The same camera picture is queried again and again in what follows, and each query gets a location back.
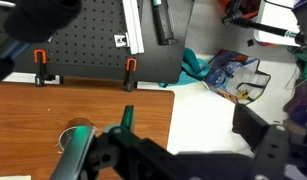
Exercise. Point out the aluminium extrusion rail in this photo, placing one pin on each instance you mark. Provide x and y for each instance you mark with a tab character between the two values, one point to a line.
133	26

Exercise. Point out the purple bag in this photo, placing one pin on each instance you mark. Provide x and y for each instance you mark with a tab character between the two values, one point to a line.
299	103

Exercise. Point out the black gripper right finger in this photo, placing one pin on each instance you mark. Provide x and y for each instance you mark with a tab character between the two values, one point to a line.
249	125

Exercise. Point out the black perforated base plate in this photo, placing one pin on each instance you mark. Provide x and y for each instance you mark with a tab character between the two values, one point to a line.
93	50

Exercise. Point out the black ribbed bar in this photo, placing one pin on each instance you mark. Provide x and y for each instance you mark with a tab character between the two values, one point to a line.
163	23

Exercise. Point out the cream paper strip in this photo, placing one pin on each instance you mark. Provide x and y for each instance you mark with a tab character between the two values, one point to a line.
11	177

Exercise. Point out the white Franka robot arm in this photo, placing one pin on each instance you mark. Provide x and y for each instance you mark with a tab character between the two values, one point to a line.
3	3

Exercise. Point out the blue printed shopping bag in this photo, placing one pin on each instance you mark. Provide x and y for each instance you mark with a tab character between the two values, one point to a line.
226	73

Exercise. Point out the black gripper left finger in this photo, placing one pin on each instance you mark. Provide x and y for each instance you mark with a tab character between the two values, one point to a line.
73	153

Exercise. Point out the red orange bundle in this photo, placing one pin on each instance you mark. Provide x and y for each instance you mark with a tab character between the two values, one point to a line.
248	8

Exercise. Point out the person in black clothes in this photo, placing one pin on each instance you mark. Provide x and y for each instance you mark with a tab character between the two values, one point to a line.
43	16

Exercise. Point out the small black floor piece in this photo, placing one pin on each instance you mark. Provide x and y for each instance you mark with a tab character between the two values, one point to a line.
250	42

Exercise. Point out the orange black bar clamp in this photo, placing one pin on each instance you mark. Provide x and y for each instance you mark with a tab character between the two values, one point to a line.
129	75
42	68

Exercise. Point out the black camera tripod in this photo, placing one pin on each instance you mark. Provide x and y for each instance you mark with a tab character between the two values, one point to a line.
259	26

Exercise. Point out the small steel pot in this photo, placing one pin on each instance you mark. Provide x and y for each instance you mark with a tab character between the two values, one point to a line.
67	135

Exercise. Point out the white side table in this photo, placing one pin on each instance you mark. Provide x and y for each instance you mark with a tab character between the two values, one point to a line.
276	16

